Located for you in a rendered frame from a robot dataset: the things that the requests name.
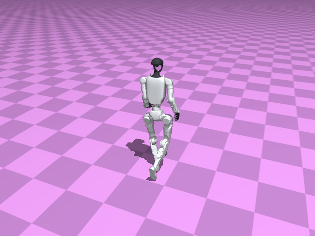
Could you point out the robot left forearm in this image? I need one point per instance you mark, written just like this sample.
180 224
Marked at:
146 103

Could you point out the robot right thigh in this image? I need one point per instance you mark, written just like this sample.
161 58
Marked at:
167 128

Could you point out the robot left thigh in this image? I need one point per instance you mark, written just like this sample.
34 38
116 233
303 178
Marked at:
150 126

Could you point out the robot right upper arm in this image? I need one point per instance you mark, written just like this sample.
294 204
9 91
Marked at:
170 89

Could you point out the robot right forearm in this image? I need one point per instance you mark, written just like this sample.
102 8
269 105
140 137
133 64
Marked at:
174 106

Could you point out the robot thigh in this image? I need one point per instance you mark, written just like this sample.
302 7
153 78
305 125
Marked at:
167 128
150 126

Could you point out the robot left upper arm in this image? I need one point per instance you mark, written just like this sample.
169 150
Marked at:
143 87

